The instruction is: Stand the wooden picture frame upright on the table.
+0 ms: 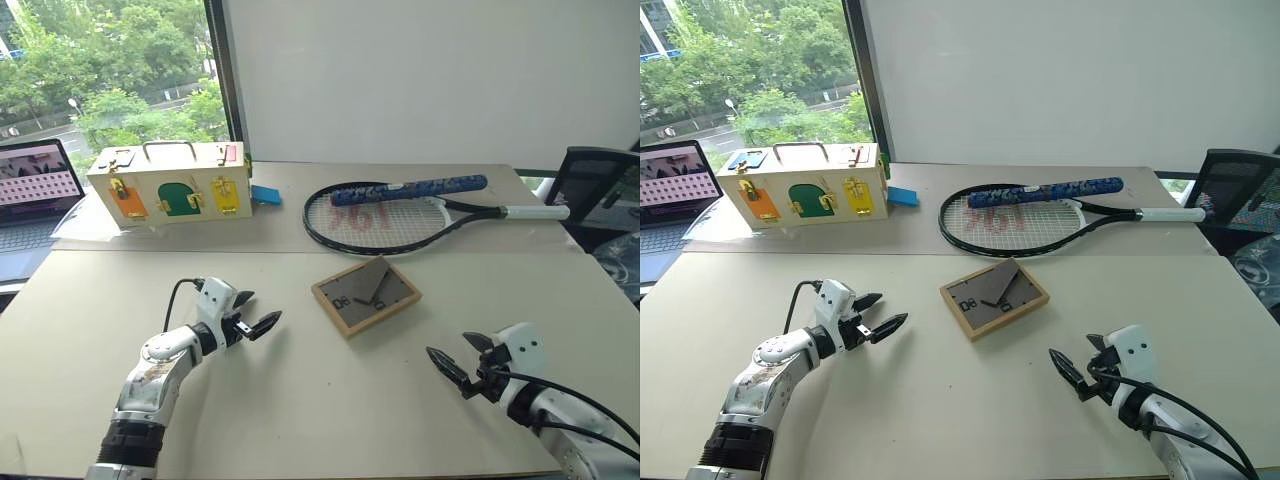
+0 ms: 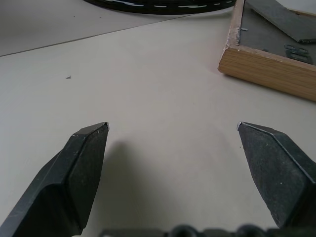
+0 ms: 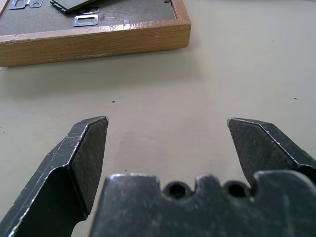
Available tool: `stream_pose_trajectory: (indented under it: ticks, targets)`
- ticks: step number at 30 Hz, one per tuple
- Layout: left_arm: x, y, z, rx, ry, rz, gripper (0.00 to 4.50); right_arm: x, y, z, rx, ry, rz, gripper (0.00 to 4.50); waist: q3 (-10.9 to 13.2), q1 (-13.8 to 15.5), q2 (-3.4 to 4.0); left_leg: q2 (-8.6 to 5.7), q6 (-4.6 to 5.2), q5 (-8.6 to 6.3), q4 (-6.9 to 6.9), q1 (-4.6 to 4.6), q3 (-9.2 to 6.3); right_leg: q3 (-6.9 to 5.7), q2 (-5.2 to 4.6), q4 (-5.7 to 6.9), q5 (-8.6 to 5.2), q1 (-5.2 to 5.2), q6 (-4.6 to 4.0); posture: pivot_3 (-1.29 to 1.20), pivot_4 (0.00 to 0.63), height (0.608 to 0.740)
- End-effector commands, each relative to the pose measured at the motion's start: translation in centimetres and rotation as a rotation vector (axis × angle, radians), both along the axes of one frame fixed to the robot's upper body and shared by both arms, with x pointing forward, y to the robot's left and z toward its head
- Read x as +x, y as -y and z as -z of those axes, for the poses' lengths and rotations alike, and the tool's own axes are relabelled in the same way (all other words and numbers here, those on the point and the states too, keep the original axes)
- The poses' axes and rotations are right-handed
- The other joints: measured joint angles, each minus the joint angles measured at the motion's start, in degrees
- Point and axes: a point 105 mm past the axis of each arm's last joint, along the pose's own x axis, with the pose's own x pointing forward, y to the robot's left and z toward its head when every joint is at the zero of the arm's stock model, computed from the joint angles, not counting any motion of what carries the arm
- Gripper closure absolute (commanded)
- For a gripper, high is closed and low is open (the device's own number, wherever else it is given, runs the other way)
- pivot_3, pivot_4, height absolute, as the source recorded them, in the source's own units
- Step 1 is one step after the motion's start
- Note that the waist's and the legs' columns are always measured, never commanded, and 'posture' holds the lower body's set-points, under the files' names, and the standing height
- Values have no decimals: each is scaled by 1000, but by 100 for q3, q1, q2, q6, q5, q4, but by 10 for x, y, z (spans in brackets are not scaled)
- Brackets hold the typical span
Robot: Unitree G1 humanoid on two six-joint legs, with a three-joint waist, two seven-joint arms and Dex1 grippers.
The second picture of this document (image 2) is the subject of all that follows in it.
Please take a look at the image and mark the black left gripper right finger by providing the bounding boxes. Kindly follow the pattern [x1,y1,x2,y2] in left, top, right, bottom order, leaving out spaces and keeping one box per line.
[237,121,316,229]

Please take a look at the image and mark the wooden picture frame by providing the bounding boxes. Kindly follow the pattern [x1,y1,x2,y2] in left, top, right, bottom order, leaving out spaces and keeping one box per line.
[217,0,316,103]

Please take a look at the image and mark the black round object white dashes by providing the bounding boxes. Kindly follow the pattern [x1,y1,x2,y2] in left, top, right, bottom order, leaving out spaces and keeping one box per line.
[83,0,237,15]

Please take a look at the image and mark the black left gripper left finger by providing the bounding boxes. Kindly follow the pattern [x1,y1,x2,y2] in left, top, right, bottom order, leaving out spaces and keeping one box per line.
[0,121,110,237]

